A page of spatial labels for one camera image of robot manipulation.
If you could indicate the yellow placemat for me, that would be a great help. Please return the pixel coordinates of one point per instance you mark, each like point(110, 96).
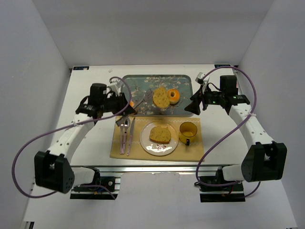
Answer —
point(142, 148)

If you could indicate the aluminium frame rail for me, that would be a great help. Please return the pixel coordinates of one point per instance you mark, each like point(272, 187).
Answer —
point(148, 167)

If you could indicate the white and yellow plate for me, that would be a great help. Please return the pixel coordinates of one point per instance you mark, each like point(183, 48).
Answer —
point(157, 149)

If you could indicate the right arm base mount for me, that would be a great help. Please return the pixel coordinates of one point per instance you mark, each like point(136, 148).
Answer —
point(233, 193)

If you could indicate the orange bagel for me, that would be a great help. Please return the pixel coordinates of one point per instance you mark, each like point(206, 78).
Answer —
point(173, 96)

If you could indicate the yellow mug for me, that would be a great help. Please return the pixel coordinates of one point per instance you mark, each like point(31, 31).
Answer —
point(187, 132)

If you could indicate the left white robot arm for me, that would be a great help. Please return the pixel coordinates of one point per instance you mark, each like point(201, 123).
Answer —
point(52, 167)

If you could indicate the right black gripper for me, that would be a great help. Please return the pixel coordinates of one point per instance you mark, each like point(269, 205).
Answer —
point(202, 102)

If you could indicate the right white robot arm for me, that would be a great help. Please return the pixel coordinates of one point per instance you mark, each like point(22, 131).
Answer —
point(265, 159)

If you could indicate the metal serving tongs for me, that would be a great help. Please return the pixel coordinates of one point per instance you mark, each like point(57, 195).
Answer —
point(147, 96)

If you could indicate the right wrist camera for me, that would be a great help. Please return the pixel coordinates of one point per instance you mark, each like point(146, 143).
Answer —
point(203, 81)

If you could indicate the pink handled knife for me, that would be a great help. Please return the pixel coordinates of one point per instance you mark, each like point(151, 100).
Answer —
point(130, 137)

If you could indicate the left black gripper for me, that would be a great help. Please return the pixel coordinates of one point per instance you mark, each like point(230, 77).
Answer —
point(123, 102)

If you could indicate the bread slice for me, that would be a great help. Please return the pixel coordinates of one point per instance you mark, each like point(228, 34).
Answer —
point(160, 135)
point(160, 98)

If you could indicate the pink handled fork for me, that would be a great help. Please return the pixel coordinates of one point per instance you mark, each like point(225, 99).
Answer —
point(122, 127)

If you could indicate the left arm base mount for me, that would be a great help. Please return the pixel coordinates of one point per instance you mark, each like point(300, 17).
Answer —
point(106, 187)

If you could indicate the pink handled spoon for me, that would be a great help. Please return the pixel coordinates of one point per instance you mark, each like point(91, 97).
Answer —
point(124, 136)

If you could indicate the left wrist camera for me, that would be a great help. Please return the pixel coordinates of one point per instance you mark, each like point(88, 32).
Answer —
point(115, 85)

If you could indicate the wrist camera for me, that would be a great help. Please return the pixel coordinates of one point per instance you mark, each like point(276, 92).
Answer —
point(115, 85)
point(203, 81)

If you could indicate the blue floral tray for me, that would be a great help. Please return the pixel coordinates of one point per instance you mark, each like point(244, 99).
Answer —
point(139, 84)

